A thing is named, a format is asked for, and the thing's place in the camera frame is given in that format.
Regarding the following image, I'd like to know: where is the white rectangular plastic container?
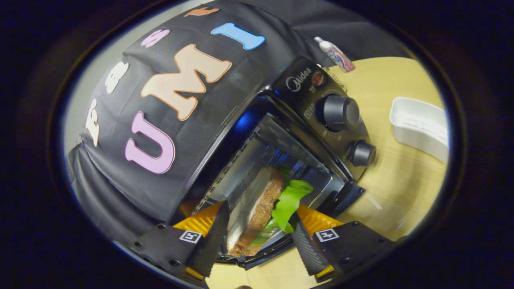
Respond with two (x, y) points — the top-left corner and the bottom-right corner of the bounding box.
(390, 96), (449, 163)

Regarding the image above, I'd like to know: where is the pink labelled drink bottle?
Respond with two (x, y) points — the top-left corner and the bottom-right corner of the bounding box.
(314, 36), (356, 73)

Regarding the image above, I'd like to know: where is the black toaster oven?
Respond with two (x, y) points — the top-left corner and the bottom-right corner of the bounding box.
(193, 56), (378, 269)

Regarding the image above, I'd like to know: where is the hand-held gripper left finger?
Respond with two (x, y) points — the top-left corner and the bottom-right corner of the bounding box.
(131, 201), (230, 281)

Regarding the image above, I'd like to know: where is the metal wire rack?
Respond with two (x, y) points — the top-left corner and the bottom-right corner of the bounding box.
(328, 67), (347, 90)

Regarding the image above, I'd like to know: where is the bread lettuce sandwich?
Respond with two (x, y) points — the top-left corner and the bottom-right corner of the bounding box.
(227, 165), (314, 257)

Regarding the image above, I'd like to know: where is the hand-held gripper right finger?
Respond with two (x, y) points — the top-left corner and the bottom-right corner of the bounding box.
(291, 205), (396, 281)

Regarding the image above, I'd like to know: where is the black backdrop cloth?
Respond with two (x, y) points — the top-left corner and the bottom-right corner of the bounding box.
(66, 0), (406, 241)

